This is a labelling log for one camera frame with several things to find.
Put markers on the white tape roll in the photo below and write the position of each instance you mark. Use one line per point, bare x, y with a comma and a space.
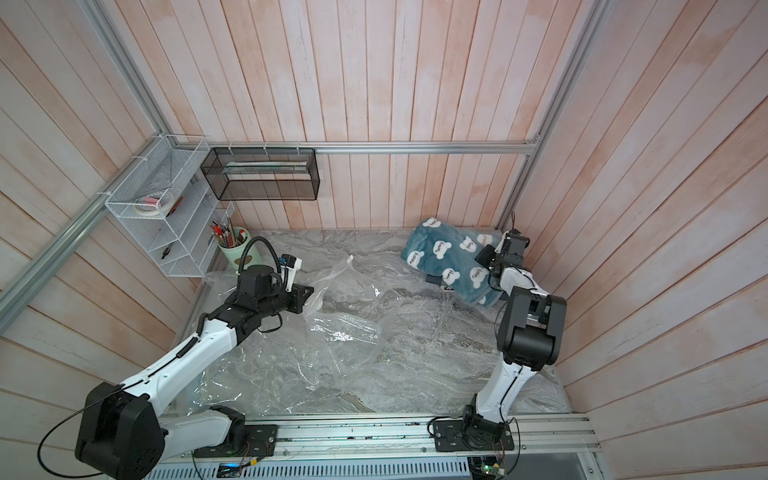
155, 205

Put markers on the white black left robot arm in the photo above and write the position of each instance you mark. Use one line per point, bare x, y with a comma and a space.
122, 434

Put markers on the green pen holder cup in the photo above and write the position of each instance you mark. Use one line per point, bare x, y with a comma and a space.
234, 253

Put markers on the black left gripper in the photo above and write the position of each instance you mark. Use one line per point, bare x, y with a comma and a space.
299, 297

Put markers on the teal blue cloth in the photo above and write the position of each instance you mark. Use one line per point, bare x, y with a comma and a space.
448, 253

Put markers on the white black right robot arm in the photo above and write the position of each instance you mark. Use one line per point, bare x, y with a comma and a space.
529, 337

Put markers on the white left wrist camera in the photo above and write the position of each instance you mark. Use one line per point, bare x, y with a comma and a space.
290, 265

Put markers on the white wire shelf rack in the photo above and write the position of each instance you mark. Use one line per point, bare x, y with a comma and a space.
182, 243

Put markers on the black mesh wall basket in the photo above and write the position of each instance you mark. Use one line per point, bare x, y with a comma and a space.
262, 173

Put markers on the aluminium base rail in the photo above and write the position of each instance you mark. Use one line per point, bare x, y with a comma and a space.
346, 437

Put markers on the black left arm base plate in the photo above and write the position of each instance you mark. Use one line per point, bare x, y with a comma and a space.
249, 441

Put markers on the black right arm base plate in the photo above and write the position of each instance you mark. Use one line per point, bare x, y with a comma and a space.
458, 435

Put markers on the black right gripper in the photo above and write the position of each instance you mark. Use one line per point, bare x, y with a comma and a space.
482, 259

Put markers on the clear plastic vacuum bag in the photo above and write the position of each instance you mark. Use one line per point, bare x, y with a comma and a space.
307, 362

